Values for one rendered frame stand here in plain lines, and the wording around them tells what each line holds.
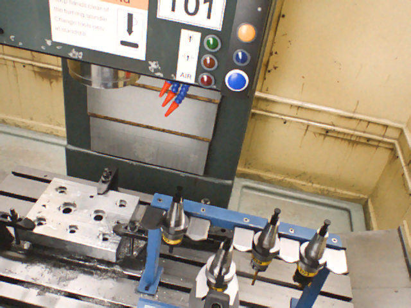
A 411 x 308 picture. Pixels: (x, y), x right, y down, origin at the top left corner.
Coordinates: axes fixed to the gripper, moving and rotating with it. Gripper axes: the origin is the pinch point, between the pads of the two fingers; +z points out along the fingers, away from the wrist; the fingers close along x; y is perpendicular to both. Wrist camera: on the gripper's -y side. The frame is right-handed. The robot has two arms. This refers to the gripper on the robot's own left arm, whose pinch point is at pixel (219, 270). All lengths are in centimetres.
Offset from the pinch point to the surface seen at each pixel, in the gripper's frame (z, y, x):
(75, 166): 66, 43, -64
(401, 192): 79, 27, 67
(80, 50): 2, -45, -31
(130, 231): 20.3, 18.9, -26.3
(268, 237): 7.3, -6.0, 9.0
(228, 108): 69, 1, -8
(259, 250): 6.3, -2.3, 7.8
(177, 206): 7.8, -8.5, -12.4
